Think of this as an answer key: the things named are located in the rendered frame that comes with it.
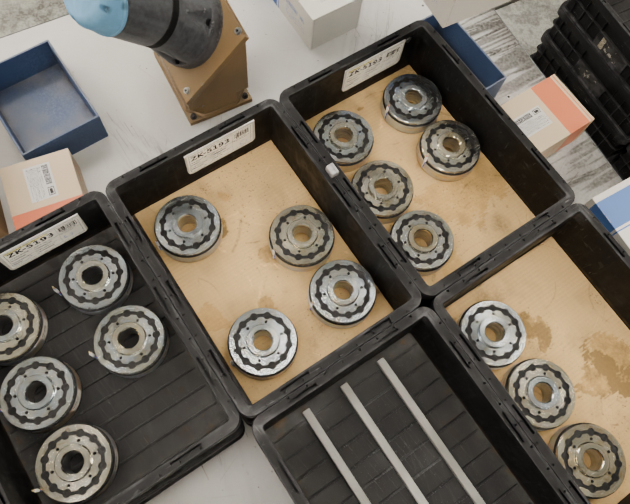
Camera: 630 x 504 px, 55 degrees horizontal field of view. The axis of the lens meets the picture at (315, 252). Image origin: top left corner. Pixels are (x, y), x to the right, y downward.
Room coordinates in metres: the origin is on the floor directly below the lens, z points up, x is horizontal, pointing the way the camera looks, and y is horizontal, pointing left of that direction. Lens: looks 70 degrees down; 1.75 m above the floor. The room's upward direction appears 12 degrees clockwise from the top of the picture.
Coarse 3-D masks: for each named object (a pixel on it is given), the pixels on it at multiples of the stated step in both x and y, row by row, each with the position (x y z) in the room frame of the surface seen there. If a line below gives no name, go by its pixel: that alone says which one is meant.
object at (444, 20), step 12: (432, 0) 0.67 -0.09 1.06; (444, 0) 0.65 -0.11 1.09; (456, 0) 0.64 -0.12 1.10; (468, 0) 0.66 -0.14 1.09; (480, 0) 0.67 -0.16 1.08; (492, 0) 0.69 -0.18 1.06; (504, 0) 0.71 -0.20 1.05; (432, 12) 0.66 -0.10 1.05; (444, 12) 0.64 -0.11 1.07; (456, 12) 0.65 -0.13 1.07; (468, 12) 0.66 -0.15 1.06; (480, 12) 0.68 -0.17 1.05; (444, 24) 0.64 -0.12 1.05
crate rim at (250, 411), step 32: (224, 128) 0.47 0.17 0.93; (288, 128) 0.49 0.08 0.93; (160, 160) 0.40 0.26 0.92; (320, 160) 0.45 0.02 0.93; (128, 224) 0.29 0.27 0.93; (384, 256) 0.32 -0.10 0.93; (416, 288) 0.28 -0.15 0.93; (192, 320) 0.17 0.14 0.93; (384, 320) 0.23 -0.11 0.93; (224, 384) 0.10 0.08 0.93; (288, 384) 0.11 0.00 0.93; (256, 416) 0.07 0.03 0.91
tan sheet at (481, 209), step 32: (352, 96) 0.64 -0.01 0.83; (384, 128) 0.59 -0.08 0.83; (416, 160) 0.54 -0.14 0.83; (480, 160) 0.57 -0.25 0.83; (384, 192) 0.47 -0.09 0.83; (416, 192) 0.48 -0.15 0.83; (448, 192) 0.49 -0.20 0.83; (480, 192) 0.51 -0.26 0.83; (512, 192) 0.52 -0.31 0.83; (384, 224) 0.41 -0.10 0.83; (448, 224) 0.44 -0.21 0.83; (480, 224) 0.45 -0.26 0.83; (512, 224) 0.46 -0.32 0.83
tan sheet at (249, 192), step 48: (192, 192) 0.40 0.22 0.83; (240, 192) 0.42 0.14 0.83; (288, 192) 0.43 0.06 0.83; (240, 240) 0.33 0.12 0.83; (336, 240) 0.37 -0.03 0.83; (192, 288) 0.24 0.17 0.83; (240, 288) 0.26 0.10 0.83; (288, 288) 0.27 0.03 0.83; (336, 288) 0.29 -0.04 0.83; (336, 336) 0.21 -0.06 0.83; (240, 384) 0.11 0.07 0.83
